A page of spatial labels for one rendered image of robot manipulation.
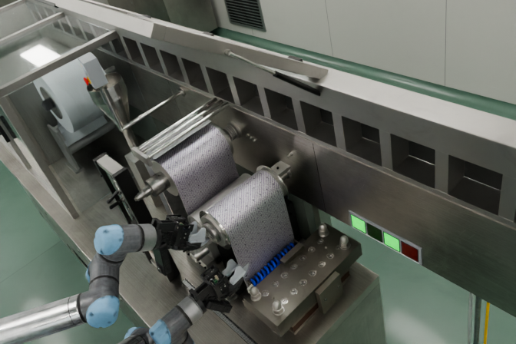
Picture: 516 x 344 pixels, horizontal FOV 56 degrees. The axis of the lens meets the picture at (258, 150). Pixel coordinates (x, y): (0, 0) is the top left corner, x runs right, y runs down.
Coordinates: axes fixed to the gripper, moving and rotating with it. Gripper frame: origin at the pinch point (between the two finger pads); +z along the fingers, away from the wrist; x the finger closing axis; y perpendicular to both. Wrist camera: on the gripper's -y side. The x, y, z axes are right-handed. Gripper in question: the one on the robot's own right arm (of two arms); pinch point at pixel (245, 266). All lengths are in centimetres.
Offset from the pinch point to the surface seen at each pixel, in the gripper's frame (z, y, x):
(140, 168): 5, 4, 74
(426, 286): 94, -109, -6
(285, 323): -3.6, -8.1, -19.9
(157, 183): -5.7, 26.6, 28.8
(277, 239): 14.6, -0.4, -0.3
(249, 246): 3.6, 6.9, -0.3
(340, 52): 263, -97, 192
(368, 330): 25, -42, -26
